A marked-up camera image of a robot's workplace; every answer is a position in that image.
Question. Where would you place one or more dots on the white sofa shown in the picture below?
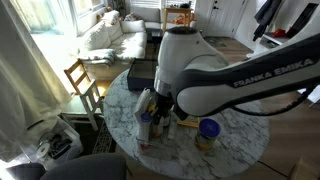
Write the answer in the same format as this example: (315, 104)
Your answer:
(127, 38)

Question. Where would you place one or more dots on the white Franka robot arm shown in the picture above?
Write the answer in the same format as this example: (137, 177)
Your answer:
(193, 78)

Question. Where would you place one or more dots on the yellow dog book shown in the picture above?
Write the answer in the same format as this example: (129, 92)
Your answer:
(190, 121)

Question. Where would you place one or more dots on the black television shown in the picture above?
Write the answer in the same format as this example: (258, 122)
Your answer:
(302, 20)

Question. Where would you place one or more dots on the clear storage bin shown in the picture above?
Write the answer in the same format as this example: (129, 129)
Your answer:
(50, 142)

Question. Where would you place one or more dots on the wooden chair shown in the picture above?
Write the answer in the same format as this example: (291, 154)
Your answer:
(87, 102)

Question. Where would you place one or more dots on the hanging dark jacket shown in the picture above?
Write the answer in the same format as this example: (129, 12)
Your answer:
(264, 16)

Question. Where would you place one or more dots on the dark coffee table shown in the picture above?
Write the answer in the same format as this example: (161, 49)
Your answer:
(154, 36)

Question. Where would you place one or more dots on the white spray bottle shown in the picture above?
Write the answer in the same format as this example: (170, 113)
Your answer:
(142, 103)

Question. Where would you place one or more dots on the white curtain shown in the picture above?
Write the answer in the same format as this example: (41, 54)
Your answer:
(29, 88)

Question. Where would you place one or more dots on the blue-lidded peanut jar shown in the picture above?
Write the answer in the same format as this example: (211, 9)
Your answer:
(207, 132)

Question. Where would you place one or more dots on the small white container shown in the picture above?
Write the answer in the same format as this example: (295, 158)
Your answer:
(172, 127)

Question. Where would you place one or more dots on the clear plastic container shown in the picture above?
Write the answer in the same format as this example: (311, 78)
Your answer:
(160, 147)

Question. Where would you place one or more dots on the white bottle purple cap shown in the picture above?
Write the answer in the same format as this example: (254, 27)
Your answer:
(144, 126)

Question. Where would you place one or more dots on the grey blanket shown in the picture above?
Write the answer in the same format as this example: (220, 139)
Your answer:
(99, 56)

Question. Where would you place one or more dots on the dark blue cardboard box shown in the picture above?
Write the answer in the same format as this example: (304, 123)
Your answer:
(141, 74)

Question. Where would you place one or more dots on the grey office chair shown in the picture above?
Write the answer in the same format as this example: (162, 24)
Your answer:
(103, 166)

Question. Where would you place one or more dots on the white tv cabinet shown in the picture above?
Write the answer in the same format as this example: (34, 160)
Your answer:
(267, 42)

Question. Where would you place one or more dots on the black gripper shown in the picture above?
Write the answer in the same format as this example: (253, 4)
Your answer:
(163, 105)

